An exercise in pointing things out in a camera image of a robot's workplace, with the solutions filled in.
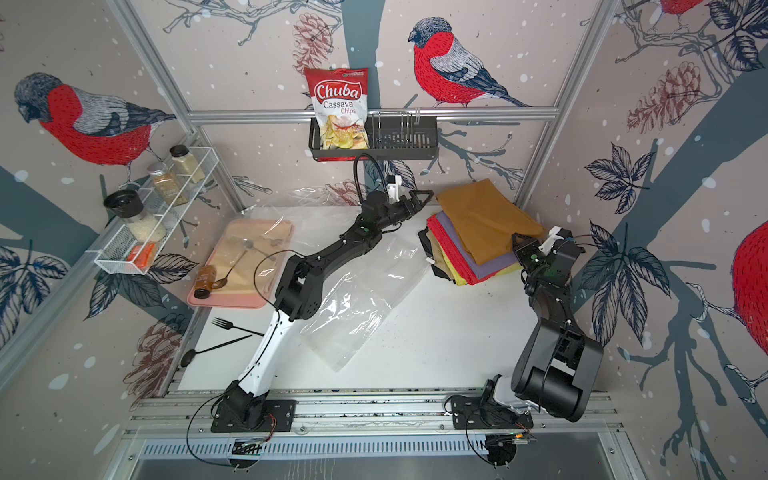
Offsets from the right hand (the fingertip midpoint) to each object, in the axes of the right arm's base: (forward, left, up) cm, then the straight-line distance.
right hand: (513, 231), depth 86 cm
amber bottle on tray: (-11, +97, -16) cm, 98 cm away
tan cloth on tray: (+3, +87, -20) cm, 90 cm away
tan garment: (+1, +20, -16) cm, 26 cm away
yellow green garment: (-9, +14, -13) cm, 21 cm away
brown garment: (+4, +7, +1) cm, 8 cm away
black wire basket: (+38, +38, +8) cm, 55 cm away
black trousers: (+7, +24, -18) cm, 31 cm away
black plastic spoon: (-32, +94, -21) cm, 102 cm away
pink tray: (-15, +92, -20) cm, 95 cm away
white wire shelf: (-16, +98, +11) cm, 100 cm away
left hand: (+10, +23, +6) cm, 26 cm away
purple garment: (-10, +10, -6) cm, 15 cm away
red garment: (-3, +16, -8) cm, 18 cm away
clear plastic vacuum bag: (-14, +44, -18) cm, 50 cm away
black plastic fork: (-23, +87, -20) cm, 92 cm away
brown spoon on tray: (-9, +93, -18) cm, 95 cm away
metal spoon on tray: (+6, +89, -18) cm, 91 cm away
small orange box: (-21, +91, +13) cm, 94 cm away
